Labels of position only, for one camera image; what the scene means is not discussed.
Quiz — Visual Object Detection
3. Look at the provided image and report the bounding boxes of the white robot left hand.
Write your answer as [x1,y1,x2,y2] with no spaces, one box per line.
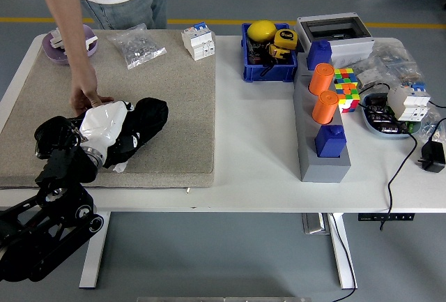
[79,100,140,150]

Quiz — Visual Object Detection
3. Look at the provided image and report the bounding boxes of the person's right hand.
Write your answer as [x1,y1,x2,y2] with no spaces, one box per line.
[69,66,115,116]

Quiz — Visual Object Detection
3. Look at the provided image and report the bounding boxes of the black rag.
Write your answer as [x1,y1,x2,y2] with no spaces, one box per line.
[103,97,169,169]

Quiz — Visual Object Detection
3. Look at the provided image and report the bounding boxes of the grey box under desk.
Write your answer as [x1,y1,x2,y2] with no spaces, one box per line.
[302,213,331,236]

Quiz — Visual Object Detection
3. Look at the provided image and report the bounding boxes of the black desk control panel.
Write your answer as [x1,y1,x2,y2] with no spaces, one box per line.
[357,213,416,222]

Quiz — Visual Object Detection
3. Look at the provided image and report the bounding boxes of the purple plastic tray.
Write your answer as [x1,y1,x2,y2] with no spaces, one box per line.
[41,24,99,65]

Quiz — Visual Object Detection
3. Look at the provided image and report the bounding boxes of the clear bag of screws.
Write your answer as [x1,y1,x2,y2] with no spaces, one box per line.
[107,22,167,70]

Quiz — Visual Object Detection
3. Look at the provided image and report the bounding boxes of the grey-brown felt mat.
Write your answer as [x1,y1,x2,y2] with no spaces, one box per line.
[0,29,217,190]

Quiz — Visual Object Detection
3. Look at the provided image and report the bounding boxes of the white circuit breaker blue switches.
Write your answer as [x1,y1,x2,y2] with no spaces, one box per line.
[180,21,216,61]
[386,82,432,122]

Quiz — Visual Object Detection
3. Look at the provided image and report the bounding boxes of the white table leg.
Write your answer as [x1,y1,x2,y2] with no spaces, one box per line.
[78,211,112,289]
[329,213,358,291]

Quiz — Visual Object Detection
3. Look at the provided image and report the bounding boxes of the black hand tool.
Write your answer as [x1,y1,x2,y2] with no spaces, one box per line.
[246,38,276,73]

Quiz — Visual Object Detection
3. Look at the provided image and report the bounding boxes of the blue plastic bin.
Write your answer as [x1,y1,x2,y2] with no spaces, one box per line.
[240,22,299,83]

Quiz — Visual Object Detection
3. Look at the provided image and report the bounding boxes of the yellow round dome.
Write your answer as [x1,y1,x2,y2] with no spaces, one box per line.
[247,19,279,43]

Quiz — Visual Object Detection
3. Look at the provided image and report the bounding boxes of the yellow black tape measure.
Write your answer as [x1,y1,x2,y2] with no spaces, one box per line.
[266,43,290,61]

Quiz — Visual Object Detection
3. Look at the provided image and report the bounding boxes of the orange cylinder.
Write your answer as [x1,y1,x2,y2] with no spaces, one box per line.
[312,91,339,125]
[309,63,335,96]

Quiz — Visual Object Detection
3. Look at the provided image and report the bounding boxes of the grey peg base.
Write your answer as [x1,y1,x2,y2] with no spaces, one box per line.
[292,68,352,183]

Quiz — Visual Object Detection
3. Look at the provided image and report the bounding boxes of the blue block with knob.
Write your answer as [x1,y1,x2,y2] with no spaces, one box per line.
[306,39,333,71]
[314,124,348,158]

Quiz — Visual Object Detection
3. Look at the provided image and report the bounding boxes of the colourful puzzle cube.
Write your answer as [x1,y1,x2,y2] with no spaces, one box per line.
[332,67,362,114]

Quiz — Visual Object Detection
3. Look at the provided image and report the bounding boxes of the light blue bowl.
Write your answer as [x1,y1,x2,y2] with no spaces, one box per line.
[358,92,424,139]

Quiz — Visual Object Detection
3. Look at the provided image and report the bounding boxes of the small clear bag white label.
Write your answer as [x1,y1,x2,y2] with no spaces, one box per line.
[355,67,385,89]

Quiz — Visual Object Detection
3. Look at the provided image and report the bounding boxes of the black parts pile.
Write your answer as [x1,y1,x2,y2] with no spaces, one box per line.
[365,94,410,134]

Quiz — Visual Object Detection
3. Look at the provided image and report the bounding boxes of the clear bag of parts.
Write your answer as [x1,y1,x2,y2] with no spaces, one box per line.
[369,42,421,85]
[416,101,446,143]

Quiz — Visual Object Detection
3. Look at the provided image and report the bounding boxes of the black power adapter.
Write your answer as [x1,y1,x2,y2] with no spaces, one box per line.
[417,139,446,174]

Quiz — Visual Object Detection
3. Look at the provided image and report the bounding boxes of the grey electrical enclosure box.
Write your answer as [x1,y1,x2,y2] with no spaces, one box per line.
[295,12,376,69]

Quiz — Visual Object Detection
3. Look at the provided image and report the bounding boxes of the black floor cable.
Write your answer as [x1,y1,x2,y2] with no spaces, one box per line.
[327,213,357,302]

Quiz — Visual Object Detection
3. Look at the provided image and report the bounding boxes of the black adapter cord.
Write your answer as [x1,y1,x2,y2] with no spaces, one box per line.
[429,116,446,142]

